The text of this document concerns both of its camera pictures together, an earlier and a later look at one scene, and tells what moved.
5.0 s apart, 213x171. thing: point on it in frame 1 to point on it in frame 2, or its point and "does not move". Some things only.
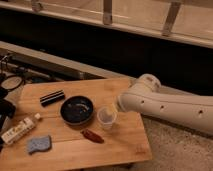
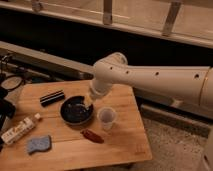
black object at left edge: x=7 y=110 does not move
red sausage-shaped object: x=92 y=136 does not move
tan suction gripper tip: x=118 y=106 to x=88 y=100
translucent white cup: x=106 y=117 does not move
